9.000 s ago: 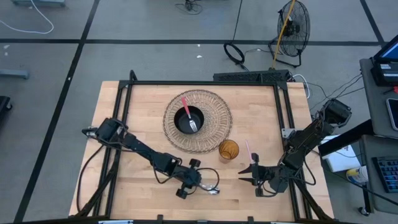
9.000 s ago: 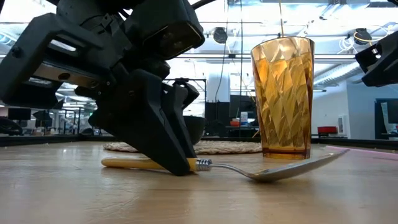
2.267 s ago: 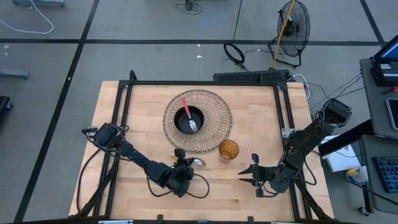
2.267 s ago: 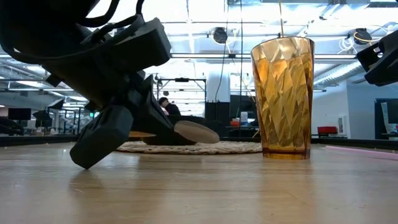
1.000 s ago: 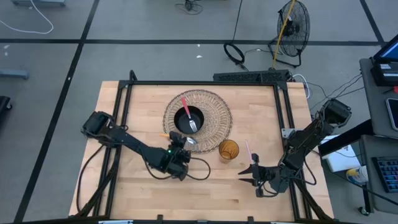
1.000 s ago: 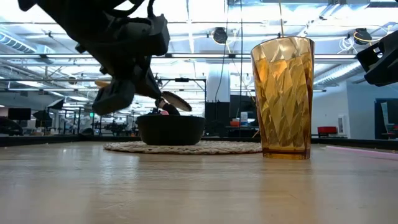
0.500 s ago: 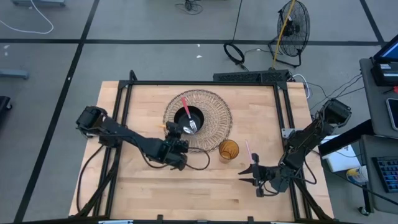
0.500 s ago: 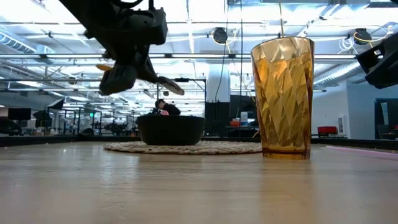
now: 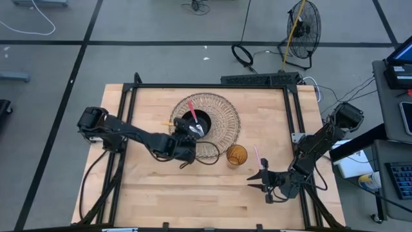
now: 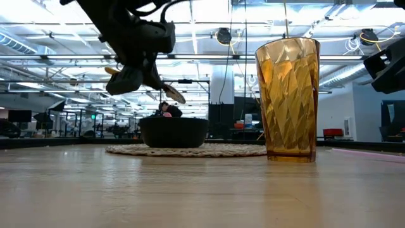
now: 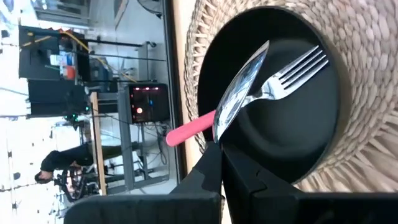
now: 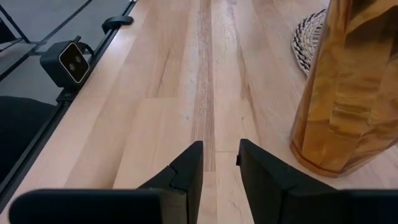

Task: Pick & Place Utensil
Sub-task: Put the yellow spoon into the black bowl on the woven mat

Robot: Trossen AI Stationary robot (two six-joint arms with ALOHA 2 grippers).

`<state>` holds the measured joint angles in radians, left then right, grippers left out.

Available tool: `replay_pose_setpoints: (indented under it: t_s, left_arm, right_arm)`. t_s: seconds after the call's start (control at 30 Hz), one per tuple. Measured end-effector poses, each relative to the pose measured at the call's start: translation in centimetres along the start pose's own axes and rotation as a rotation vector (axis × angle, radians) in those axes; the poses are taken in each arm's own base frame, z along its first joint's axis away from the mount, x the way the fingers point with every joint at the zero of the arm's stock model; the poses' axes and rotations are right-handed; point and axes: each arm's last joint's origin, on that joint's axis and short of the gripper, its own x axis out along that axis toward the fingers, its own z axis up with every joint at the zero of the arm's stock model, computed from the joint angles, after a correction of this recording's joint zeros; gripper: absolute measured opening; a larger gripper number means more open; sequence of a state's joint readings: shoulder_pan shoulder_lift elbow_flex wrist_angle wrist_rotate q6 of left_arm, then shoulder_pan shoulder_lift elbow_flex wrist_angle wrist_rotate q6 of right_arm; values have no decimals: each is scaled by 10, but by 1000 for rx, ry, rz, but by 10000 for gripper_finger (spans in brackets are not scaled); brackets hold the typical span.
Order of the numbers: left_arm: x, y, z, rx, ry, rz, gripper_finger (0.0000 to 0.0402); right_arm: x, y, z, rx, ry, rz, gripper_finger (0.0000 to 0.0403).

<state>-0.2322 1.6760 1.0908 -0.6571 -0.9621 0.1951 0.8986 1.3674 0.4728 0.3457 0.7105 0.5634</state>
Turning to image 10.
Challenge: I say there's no yellow-handled spoon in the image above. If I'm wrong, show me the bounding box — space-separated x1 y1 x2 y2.
104 66 187 105

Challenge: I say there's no person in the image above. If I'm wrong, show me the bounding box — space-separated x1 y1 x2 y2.
157 101 184 118

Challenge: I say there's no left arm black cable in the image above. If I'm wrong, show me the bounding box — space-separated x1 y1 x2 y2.
129 0 190 23

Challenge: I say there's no red box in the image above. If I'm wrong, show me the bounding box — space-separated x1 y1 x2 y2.
322 128 344 139

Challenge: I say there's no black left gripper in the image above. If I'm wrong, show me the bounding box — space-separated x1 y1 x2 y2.
97 18 177 96

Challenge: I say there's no black bowl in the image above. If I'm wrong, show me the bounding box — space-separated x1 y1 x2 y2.
139 117 210 149

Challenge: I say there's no black aluminium table frame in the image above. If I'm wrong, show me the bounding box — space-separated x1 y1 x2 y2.
0 136 405 153

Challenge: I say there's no black computer monitor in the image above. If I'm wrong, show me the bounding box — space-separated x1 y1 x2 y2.
8 110 33 124

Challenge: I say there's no round woven placemat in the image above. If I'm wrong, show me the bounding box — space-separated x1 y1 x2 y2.
104 142 268 158

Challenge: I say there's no black ceiling cable reel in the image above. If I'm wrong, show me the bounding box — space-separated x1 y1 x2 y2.
216 27 233 46
360 28 379 46

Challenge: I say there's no black metal frame stand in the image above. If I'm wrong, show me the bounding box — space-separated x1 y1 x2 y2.
159 79 211 120

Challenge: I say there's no amber faceted glass tumbler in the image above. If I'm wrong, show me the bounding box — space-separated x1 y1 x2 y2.
254 37 321 163

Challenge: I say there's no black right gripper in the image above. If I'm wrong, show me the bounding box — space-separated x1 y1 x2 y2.
363 37 405 94

